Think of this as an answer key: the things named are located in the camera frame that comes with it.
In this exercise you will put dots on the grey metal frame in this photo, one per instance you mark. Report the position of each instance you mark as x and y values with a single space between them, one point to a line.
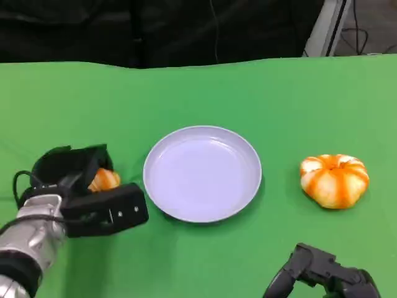
328 25

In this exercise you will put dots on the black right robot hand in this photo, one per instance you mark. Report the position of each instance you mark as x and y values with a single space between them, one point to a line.
341 276

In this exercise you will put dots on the green table cloth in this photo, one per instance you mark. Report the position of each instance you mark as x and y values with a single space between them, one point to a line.
198 99

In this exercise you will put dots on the orange and white bread roll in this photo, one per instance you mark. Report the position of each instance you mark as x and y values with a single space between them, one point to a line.
107 180
335 183

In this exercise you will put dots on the lilac plate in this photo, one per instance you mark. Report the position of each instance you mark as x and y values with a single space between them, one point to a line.
201 174

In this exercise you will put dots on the black backdrop curtain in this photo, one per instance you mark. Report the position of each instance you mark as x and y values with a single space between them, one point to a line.
108 31

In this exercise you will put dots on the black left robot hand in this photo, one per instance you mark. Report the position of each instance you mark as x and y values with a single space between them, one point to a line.
71 164

